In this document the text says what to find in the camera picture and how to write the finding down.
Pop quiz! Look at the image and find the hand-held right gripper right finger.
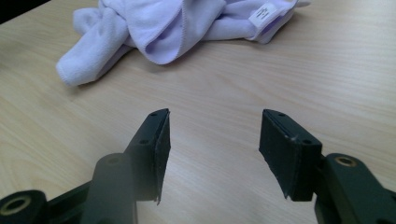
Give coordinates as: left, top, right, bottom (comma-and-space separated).
258, 108, 323, 203

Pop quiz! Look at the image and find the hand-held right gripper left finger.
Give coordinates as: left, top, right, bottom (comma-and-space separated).
123, 107, 172, 205

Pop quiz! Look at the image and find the white printed towel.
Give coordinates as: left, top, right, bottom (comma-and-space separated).
55, 0, 312, 88

